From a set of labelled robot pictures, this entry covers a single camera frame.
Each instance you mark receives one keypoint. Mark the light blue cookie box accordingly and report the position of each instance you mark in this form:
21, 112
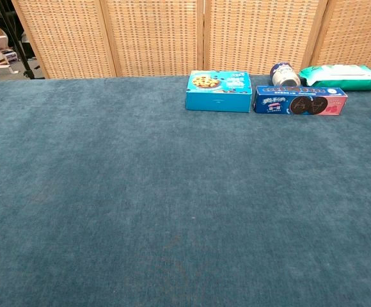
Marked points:
217, 100

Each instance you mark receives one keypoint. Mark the blue Oreo cookie package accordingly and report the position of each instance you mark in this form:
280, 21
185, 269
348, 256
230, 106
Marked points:
275, 105

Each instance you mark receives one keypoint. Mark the white plastic bin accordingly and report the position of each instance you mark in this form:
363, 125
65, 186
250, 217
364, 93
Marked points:
0, 69

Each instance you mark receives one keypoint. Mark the blue table cloth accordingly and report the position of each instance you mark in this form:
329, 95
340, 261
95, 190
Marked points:
140, 192

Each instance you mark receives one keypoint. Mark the woven rattan folding screen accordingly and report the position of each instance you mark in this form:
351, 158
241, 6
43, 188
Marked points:
153, 32

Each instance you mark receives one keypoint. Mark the green wet wipes pack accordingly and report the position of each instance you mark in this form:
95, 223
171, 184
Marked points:
339, 80

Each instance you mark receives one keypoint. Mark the black tripod stand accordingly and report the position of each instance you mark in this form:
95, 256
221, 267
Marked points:
20, 54

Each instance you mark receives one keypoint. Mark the small blue white carton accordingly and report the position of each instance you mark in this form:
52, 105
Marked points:
10, 56

